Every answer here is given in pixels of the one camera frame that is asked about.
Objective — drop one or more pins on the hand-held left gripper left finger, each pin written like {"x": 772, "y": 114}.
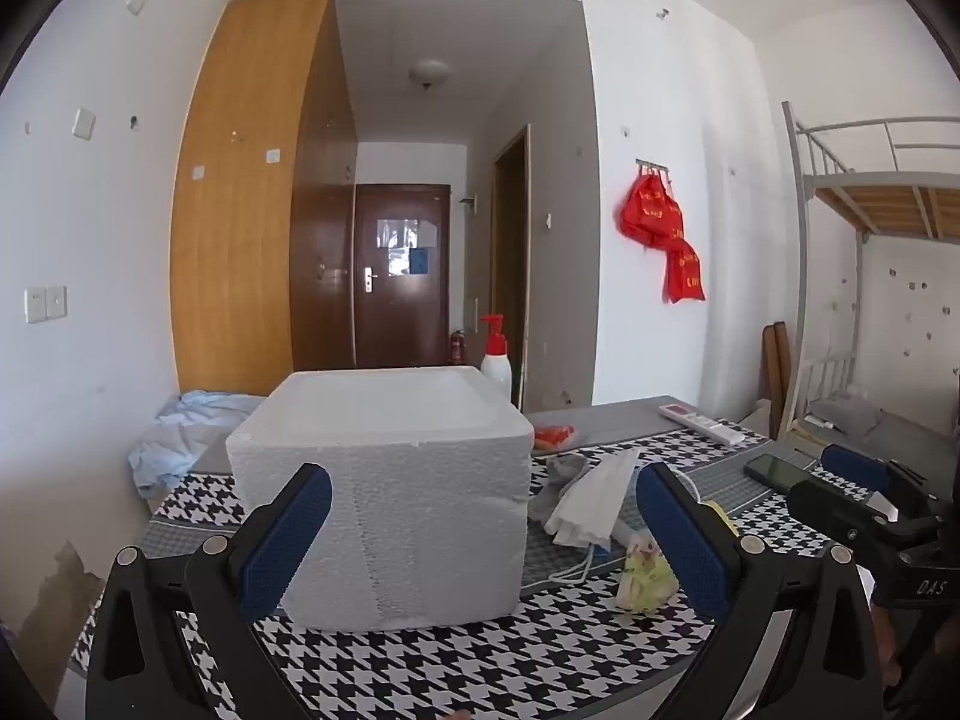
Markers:
{"x": 289, "y": 532}

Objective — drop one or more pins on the dark brown door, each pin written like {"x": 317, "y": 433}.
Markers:
{"x": 397, "y": 315}

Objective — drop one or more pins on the red snack packet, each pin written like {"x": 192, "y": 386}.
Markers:
{"x": 555, "y": 436}

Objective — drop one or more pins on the white foam box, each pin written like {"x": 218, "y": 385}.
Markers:
{"x": 420, "y": 480}

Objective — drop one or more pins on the white metal bunk bed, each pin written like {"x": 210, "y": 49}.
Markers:
{"x": 885, "y": 199}

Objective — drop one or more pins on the white pump bottle red cap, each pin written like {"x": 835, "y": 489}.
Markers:
{"x": 495, "y": 371}

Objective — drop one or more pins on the round ceiling lamp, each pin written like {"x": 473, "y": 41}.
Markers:
{"x": 430, "y": 73}

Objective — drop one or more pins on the white remote control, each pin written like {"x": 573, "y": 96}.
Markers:
{"x": 701, "y": 424}

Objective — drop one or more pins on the grey fluffy sock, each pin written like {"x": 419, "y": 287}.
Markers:
{"x": 564, "y": 472}

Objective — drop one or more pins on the red cloth banners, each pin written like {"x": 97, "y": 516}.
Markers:
{"x": 656, "y": 217}

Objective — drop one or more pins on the black smartphone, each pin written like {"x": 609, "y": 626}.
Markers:
{"x": 776, "y": 469}

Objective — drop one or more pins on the wooden boards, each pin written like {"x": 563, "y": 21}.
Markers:
{"x": 776, "y": 360}

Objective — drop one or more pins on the wooden wardrobe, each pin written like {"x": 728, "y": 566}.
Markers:
{"x": 240, "y": 240}

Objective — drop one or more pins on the light blue bedsheet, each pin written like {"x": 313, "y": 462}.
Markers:
{"x": 187, "y": 435}

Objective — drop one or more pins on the metal wall hook rack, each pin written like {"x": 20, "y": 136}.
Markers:
{"x": 652, "y": 165}

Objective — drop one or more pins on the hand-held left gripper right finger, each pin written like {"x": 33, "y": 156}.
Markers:
{"x": 682, "y": 540}

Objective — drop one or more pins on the yellow green packet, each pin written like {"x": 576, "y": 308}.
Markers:
{"x": 646, "y": 577}

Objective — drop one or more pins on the grey pillow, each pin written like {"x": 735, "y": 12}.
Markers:
{"x": 851, "y": 416}

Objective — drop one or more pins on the houndstooth tablecloth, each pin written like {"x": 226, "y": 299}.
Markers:
{"x": 450, "y": 667}

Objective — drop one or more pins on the white wall socket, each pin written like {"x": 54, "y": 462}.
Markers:
{"x": 35, "y": 305}
{"x": 57, "y": 302}

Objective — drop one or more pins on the brown side door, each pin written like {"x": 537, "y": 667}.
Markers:
{"x": 511, "y": 277}

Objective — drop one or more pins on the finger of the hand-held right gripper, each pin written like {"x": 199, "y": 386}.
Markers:
{"x": 855, "y": 465}
{"x": 825, "y": 514}

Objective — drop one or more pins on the blue paper notice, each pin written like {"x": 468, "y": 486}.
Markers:
{"x": 418, "y": 261}

